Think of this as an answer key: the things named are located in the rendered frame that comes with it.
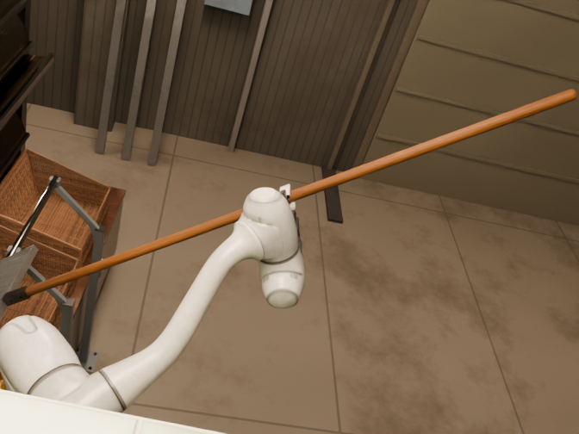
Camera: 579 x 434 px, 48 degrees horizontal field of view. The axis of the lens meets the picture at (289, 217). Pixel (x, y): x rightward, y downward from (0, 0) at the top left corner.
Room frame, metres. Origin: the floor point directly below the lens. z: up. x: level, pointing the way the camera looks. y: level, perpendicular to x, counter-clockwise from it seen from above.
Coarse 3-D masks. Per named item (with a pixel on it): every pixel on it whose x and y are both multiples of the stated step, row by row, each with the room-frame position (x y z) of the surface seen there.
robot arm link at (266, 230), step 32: (256, 192) 1.20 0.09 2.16; (256, 224) 1.14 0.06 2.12; (288, 224) 1.17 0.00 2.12; (224, 256) 1.08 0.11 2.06; (256, 256) 1.12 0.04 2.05; (288, 256) 1.17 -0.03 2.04; (192, 288) 1.03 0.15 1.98; (192, 320) 0.99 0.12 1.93; (160, 352) 0.93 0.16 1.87; (128, 384) 0.85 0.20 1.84
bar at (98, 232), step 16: (48, 192) 2.11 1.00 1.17; (64, 192) 2.22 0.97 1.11; (80, 208) 2.23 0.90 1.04; (32, 224) 1.90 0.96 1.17; (96, 224) 2.25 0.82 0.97; (16, 240) 1.79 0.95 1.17; (96, 240) 2.23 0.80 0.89; (96, 256) 2.23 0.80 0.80; (32, 272) 1.74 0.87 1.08; (96, 272) 2.23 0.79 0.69; (96, 288) 2.26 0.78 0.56; (64, 304) 1.76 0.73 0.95; (64, 320) 1.76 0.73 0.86; (64, 336) 1.76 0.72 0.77; (80, 352) 2.23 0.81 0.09; (96, 352) 2.32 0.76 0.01
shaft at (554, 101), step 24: (552, 96) 1.62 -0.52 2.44; (576, 96) 1.62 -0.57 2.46; (504, 120) 1.59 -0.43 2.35; (432, 144) 1.57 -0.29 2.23; (360, 168) 1.55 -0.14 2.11; (384, 168) 1.55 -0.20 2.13; (312, 192) 1.52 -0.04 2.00; (168, 240) 1.47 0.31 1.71; (96, 264) 1.44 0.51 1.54; (48, 288) 1.41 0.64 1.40
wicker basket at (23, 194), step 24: (24, 168) 2.69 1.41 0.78; (48, 168) 2.78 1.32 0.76; (0, 192) 2.40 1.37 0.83; (24, 192) 2.63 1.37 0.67; (72, 192) 2.80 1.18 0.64; (96, 192) 2.82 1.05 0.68; (0, 216) 2.24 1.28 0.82; (24, 216) 2.54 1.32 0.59; (48, 216) 2.61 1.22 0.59; (72, 216) 2.67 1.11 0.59; (96, 216) 2.57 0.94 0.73; (0, 240) 2.25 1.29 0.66; (48, 240) 2.28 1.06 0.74; (72, 240) 2.49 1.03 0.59
